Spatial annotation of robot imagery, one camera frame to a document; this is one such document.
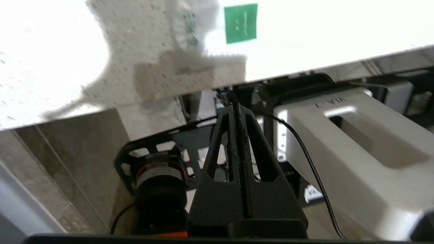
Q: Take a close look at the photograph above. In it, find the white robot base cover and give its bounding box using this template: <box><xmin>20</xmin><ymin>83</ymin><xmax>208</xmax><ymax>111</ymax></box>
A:
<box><xmin>273</xmin><ymin>85</ymin><xmax>434</xmax><ymax>242</ymax></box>

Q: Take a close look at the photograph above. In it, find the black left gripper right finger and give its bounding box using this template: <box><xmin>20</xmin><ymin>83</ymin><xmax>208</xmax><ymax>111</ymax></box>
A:
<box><xmin>236</xmin><ymin>103</ymin><xmax>309</xmax><ymax>236</ymax></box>

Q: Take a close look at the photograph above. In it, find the square frosted packet green label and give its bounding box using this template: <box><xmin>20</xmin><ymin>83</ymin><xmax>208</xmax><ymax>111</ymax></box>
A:
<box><xmin>168</xmin><ymin>0</ymin><xmax>267</xmax><ymax>60</ymax></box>

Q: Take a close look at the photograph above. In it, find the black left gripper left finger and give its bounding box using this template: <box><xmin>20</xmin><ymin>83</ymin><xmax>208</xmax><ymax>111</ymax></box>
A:
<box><xmin>188</xmin><ymin>106</ymin><xmax>243</xmax><ymax>236</ymax></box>

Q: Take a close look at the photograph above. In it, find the thin black base cable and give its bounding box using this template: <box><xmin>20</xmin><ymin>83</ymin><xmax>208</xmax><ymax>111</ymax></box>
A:
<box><xmin>259</xmin><ymin>112</ymin><xmax>347</xmax><ymax>240</ymax></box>

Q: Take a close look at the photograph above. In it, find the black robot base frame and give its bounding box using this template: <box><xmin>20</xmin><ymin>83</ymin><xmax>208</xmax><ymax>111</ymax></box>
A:
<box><xmin>114</xmin><ymin>73</ymin><xmax>434</xmax><ymax>204</ymax></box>

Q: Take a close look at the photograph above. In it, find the black motor orange ring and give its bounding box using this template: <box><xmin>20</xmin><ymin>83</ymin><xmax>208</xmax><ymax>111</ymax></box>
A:
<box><xmin>131</xmin><ymin>159</ymin><xmax>189</xmax><ymax>237</ymax></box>

